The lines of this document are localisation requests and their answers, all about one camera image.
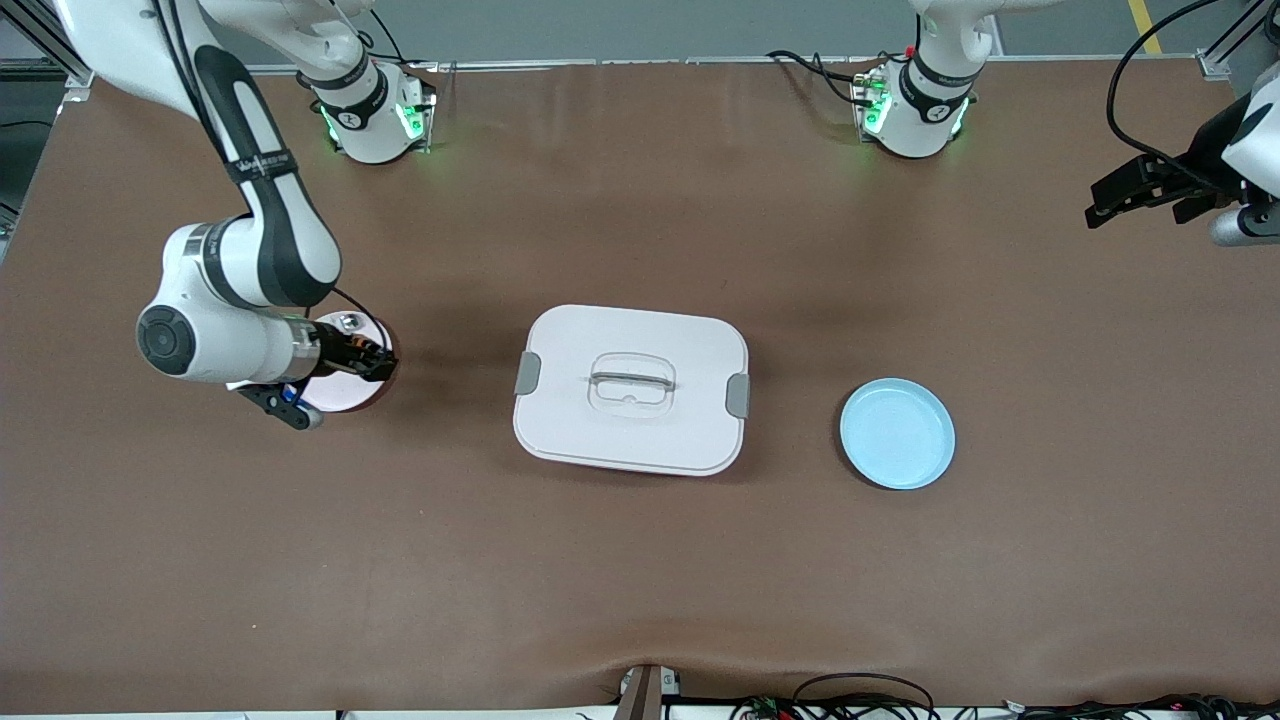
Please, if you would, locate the white lidded storage box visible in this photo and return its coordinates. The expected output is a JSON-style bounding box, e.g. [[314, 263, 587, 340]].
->
[[513, 304, 751, 477]]

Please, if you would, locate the black cable bundle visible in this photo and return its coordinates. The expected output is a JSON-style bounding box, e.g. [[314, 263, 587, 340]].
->
[[1005, 693, 1280, 720]]

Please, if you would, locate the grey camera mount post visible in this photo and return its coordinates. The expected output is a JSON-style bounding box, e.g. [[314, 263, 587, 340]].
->
[[613, 663, 683, 720]]

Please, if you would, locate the brown table mat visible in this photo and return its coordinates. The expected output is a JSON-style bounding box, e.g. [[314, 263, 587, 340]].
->
[[0, 60, 1280, 713]]

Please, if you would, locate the black looped cable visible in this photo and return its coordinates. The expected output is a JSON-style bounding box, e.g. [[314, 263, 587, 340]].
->
[[792, 672, 938, 720]]

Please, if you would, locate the black arm base cable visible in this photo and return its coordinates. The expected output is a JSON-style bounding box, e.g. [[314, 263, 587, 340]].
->
[[767, 48, 881, 106], [370, 10, 441, 71]]

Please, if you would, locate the light blue round plate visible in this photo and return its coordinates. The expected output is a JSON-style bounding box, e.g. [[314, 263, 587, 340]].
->
[[839, 377, 957, 491]]

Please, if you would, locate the metal table edge rail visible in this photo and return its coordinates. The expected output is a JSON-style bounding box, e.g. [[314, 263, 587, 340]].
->
[[240, 55, 1211, 76]]

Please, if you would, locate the pink round plate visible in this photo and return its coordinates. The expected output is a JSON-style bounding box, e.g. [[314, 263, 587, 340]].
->
[[298, 311, 398, 414]]

